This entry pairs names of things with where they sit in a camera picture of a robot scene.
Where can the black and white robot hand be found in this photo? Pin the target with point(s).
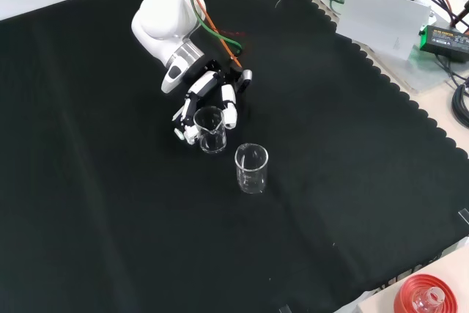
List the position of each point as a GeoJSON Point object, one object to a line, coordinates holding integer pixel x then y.
{"type": "Point", "coordinates": [203, 84]}

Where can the small clear glass beaker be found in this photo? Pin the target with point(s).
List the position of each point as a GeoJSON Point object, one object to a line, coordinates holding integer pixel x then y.
{"type": "Point", "coordinates": [212, 140]}

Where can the large clear glass beaker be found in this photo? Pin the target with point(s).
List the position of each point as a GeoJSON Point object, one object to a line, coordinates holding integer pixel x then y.
{"type": "Point", "coordinates": [252, 177]}

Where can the black bench cloth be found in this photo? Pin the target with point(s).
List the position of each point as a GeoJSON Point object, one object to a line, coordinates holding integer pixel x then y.
{"type": "Point", "coordinates": [146, 199]}

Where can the pale board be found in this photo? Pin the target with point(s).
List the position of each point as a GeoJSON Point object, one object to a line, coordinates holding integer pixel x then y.
{"type": "Point", "coordinates": [381, 20]}

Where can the clear tape piece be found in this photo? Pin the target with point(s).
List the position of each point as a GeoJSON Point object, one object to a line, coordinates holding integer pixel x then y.
{"type": "Point", "coordinates": [285, 309]}
{"type": "Point", "coordinates": [464, 216]}

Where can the black power adapter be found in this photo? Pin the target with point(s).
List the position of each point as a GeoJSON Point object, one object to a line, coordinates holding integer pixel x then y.
{"type": "Point", "coordinates": [447, 40]}

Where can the clear glass flask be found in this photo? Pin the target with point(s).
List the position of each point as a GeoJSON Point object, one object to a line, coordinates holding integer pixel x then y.
{"type": "Point", "coordinates": [434, 296]}

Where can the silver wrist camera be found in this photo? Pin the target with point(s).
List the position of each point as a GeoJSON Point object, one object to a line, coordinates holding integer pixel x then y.
{"type": "Point", "coordinates": [246, 80]}

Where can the grey metal base plate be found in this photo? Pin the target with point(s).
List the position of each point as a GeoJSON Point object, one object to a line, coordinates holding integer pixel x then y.
{"type": "Point", "coordinates": [421, 71]}

